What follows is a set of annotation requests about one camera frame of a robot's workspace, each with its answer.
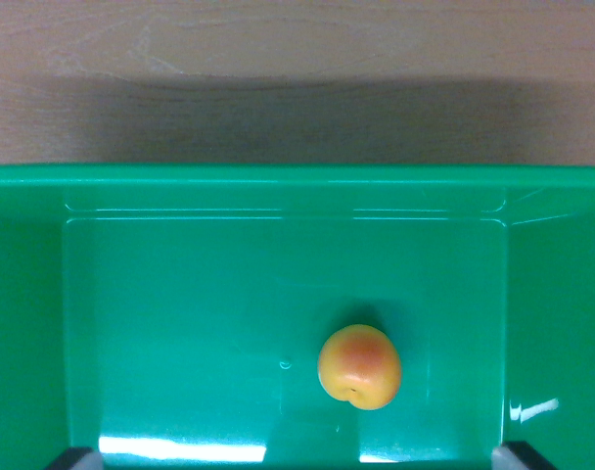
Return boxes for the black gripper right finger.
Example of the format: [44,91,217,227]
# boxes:
[490,441,556,470]

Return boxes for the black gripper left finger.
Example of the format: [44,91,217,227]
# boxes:
[44,446,104,470]

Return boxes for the orange yellow apricot fruit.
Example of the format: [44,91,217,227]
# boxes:
[317,323,403,411]

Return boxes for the green plastic tray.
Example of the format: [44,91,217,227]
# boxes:
[0,164,595,470]

